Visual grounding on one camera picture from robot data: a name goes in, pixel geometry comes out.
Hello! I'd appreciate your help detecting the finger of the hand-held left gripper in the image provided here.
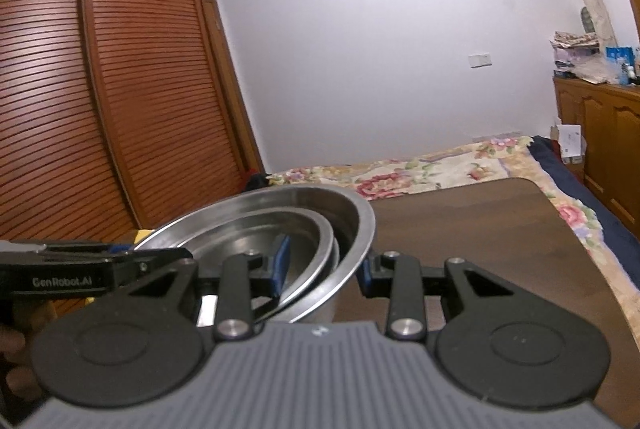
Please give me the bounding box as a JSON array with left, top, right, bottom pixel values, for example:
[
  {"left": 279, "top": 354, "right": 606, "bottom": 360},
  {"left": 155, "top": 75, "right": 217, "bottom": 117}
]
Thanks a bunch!
[
  {"left": 35, "top": 241, "right": 134, "bottom": 261},
  {"left": 112, "top": 247, "right": 194, "bottom": 286}
]

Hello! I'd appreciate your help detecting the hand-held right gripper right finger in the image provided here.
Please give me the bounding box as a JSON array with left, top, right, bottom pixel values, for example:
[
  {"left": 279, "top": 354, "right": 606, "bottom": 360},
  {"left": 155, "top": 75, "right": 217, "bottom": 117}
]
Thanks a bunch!
[{"left": 361, "top": 250, "right": 516, "bottom": 341}]

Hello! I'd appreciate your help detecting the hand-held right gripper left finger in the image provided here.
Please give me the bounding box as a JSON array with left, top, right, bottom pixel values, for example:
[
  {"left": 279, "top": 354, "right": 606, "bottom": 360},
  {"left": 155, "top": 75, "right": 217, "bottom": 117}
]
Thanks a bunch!
[{"left": 117, "top": 236, "right": 293, "bottom": 343}]

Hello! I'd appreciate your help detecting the small stainless steel bowl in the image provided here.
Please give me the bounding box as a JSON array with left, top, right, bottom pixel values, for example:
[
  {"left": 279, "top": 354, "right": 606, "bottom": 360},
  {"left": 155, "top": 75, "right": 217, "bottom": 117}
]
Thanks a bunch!
[
  {"left": 320, "top": 229, "right": 343, "bottom": 280},
  {"left": 186, "top": 207, "right": 336, "bottom": 316}
]

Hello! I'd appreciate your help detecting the large stainless steel bowl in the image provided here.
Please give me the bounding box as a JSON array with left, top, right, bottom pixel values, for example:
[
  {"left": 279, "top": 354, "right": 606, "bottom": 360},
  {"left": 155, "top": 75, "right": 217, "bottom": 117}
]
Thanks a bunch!
[{"left": 132, "top": 185, "right": 376, "bottom": 326}]

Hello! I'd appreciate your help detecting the person's left hand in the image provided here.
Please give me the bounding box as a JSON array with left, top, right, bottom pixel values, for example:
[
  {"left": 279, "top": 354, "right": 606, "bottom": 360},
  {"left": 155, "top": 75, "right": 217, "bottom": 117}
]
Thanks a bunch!
[{"left": 0, "top": 299, "right": 53, "bottom": 405}]

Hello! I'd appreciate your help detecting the floral printed blanket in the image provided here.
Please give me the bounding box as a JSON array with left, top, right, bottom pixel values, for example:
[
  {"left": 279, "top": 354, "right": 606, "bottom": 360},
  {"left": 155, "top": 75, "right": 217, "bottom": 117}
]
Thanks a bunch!
[{"left": 266, "top": 136, "right": 640, "bottom": 292}]

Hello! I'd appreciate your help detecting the brown louvered wooden wardrobe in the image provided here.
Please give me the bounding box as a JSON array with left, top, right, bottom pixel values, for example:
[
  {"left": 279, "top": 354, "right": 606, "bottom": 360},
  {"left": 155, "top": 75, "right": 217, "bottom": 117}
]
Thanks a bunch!
[{"left": 0, "top": 0, "right": 267, "bottom": 255}]

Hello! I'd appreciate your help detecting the dark blue blanket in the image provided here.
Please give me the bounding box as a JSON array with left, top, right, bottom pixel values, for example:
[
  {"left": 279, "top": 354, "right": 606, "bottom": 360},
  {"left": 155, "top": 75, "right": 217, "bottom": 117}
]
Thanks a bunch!
[{"left": 529, "top": 135, "right": 640, "bottom": 256}]

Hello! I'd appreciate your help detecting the white cardboard box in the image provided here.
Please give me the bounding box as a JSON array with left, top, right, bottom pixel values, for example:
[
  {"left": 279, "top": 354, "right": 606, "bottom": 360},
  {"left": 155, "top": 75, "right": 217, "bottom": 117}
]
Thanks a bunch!
[{"left": 552, "top": 124, "right": 584, "bottom": 160}]

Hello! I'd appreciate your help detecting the wooden sideboard cabinet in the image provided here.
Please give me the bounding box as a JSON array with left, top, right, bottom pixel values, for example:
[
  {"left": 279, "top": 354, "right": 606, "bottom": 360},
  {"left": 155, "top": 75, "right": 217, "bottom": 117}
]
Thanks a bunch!
[{"left": 552, "top": 76, "right": 640, "bottom": 231}]

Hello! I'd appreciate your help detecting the clear plastic bag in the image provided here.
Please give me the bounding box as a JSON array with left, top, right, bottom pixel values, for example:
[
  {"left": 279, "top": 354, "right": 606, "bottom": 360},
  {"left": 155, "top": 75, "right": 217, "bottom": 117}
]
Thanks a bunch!
[{"left": 575, "top": 59, "right": 609, "bottom": 84}]

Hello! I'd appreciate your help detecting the blue paper box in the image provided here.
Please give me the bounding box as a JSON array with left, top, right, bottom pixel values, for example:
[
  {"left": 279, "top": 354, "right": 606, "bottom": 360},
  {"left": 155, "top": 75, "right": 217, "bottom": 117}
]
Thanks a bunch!
[{"left": 605, "top": 45, "right": 635, "bottom": 85}]

